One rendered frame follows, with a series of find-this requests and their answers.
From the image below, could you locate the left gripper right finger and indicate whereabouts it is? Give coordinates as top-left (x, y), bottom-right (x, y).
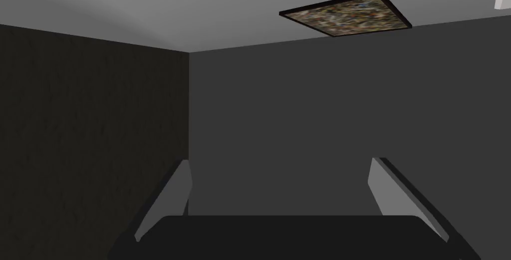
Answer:
top-left (367, 157), bottom-right (460, 244)

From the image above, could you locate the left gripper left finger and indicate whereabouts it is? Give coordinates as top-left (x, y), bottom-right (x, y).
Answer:
top-left (134, 159), bottom-right (193, 243)

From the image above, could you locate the dark-framed mottled picture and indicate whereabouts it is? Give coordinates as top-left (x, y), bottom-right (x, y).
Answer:
top-left (278, 0), bottom-right (413, 37)

